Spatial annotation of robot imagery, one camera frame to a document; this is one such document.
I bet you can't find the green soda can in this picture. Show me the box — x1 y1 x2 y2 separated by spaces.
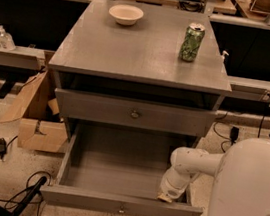
179 23 206 62

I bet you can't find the grey wooden drawer cabinet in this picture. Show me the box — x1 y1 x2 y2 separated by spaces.
50 0 231 146

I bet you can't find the grey drawer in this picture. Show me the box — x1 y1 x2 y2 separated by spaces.
41 123 203 216
55 88 216 137

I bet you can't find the black power adapter left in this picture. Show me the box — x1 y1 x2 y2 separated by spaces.
0 138 7 159

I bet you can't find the black power adapter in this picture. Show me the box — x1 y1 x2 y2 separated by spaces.
0 138 7 159
230 127 239 143

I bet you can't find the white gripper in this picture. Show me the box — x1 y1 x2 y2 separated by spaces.
157 167 199 203

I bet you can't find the clear sanitizer bottle right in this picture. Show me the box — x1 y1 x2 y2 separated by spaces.
0 25 16 51

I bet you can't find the black floor cable left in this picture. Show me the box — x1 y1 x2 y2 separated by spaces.
0 164 55 216

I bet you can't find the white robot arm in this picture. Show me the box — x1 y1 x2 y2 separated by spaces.
158 138 270 216

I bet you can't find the small white pump bottle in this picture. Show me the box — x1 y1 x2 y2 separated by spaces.
221 50 229 62

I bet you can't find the white paper bowl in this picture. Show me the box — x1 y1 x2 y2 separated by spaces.
109 4 144 26

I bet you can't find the open cardboard box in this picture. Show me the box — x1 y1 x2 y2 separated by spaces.
0 72 68 153

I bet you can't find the black power adapter right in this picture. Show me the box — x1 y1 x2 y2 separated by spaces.
230 127 239 143

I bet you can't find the grey top drawer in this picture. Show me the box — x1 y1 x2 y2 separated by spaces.
55 88 216 137

